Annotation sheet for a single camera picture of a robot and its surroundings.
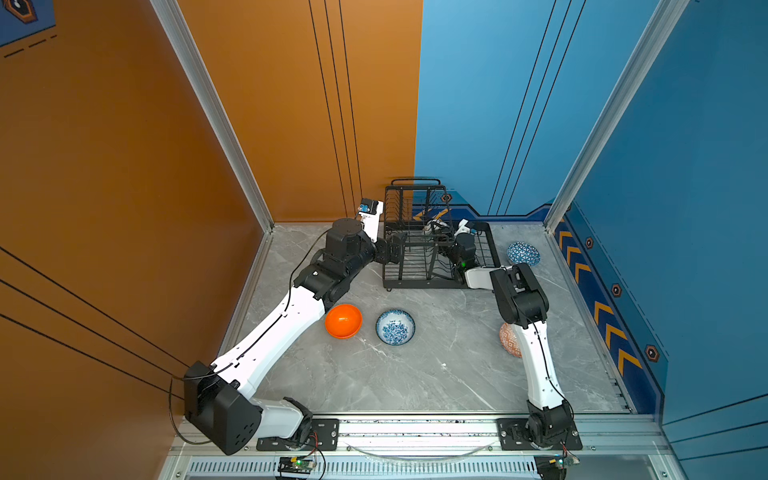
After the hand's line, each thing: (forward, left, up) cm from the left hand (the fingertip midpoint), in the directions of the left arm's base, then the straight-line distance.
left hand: (391, 226), depth 73 cm
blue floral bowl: (-11, -2, -33) cm, 35 cm away
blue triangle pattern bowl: (+18, -48, -31) cm, 60 cm away
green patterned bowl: (+21, -15, -21) cm, 33 cm away
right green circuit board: (-45, -40, -34) cm, 69 cm away
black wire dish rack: (+39, -11, -29) cm, 50 cm away
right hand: (+23, -12, -21) cm, 34 cm away
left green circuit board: (-45, +23, -36) cm, 62 cm away
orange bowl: (-10, +14, -32) cm, 36 cm away
